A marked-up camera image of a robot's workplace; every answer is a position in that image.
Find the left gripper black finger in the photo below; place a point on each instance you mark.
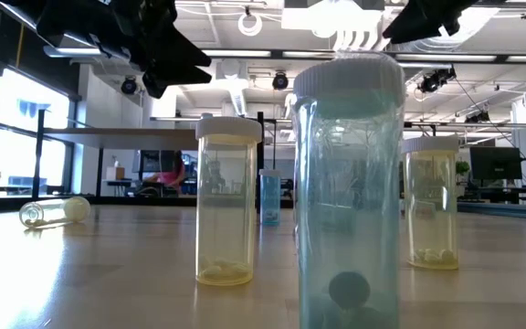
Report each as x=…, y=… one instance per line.
x=162, y=80
x=171, y=50

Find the ceiling strip light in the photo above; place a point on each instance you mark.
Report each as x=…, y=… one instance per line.
x=235, y=53

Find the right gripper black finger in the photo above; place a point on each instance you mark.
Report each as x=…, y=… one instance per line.
x=409, y=23

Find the black aluminium table frame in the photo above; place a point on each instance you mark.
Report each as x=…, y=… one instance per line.
x=108, y=201

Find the cardboard box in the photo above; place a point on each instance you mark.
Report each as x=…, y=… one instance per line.
x=115, y=173

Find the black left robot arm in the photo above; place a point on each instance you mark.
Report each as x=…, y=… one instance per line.
x=62, y=13

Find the black ceiling spotlight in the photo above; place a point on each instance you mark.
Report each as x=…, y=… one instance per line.
x=280, y=81
x=129, y=86

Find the small green potted plant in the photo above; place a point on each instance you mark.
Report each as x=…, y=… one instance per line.
x=462, y=168

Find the dark round tablet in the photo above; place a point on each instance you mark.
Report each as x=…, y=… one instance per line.
x=349, y=290

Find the person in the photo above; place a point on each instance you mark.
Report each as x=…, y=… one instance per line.
x=174, y=176

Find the black track light cluster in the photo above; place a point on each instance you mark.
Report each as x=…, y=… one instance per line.
x=436, y=80

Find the wooden shelf black frame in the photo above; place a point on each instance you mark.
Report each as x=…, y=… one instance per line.
x=121, y=138

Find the teal pill bottle white cap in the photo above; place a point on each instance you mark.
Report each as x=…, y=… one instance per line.
x=347, y=183

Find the silver ventilation duct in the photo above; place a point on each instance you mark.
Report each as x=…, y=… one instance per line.
x=468, y=34

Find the white finned ceiling fixture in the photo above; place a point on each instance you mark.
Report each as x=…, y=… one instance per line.
x=331, y=18

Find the black computer monitor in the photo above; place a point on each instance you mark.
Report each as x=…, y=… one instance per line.
x=496, y=163

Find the yellow pill bottle white cap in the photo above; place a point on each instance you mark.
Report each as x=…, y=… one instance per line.
x=429, y=205
x=226, y=205

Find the black display screen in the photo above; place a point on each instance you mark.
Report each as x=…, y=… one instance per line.
x=153, y=160

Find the clear pill bottle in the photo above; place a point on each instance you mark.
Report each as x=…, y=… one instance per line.
x=55, y=212

